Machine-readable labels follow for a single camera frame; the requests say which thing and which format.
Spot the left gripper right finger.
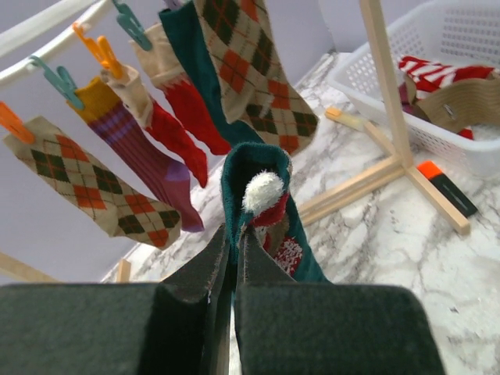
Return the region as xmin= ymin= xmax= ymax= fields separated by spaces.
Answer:
xmin=234 ymin=230 xmax=445 ymax=374

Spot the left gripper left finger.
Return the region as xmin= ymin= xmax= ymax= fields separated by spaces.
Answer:
xmin=1 ymin=227 xmax=230 ymax=374

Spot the dark teal sock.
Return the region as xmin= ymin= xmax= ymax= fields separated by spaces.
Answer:
xmin=220 ymin=142 xmax=327 ymax=282
xmin=159 ymin=2 xmax=263 ymax=146

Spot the wooden hanger rack frame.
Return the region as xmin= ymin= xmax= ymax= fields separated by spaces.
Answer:
xmin=0 ymin=0 xmax=472 ymax=284

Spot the beige argyle sock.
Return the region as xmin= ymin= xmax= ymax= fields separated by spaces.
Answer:
xmin=3 ymin=116 xmax=182 ymax=249
xmin=194 ymin=0 xmax=319 ymax=155

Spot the red white striped sock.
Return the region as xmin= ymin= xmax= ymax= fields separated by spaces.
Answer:
xmin=398 ymin=55 xmax=499 ymax=139

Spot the white round clip hanger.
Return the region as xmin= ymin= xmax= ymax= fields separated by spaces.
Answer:
xmin=1 ymin=1 xmax=114 ymax=89

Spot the black orange highlighter marker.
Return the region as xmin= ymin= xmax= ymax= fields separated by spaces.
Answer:
xmin=417 ymin=161 xmax=478 ymax=218

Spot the yellow highlighter marker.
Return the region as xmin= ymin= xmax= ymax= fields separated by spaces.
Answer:
xmin=325 ymin=107 xmax=366 ymax=132

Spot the purple yellow striped sock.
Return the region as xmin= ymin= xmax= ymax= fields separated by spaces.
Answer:
xmin=73 ymin=77 xmax=204 ymax=232

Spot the red beige reindeer sock back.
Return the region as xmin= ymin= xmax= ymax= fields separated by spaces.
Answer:
xmin=100 ymin=66 xmax=208 ymax=187

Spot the red beige reindeer sock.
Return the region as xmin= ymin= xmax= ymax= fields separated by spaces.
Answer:
xmin=100 ymin=66 xmax=208 ymax=187
xmin=130 ymin=23 xmax=230 ymax=155

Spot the red beige reindeer sock front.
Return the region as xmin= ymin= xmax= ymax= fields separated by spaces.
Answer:
xmin=130 ymin=23 xmax=230 ymax=155

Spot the plain tan sock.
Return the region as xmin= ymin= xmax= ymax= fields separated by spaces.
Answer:
xmin=405 ymin=73 xmax=499 ymax=134

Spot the teal clothespin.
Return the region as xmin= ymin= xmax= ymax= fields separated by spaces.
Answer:
xmin=112 ymin=0 xmax=152 ymax=51

